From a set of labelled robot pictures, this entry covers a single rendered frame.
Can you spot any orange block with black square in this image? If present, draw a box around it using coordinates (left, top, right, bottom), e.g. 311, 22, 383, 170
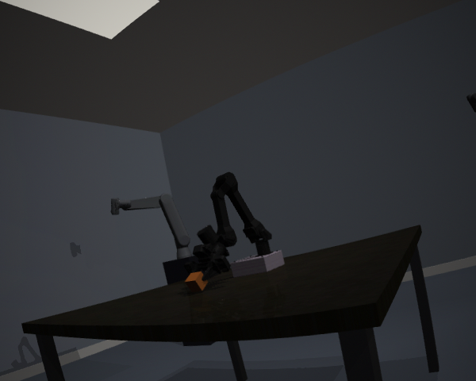
185, 271, 208, 293

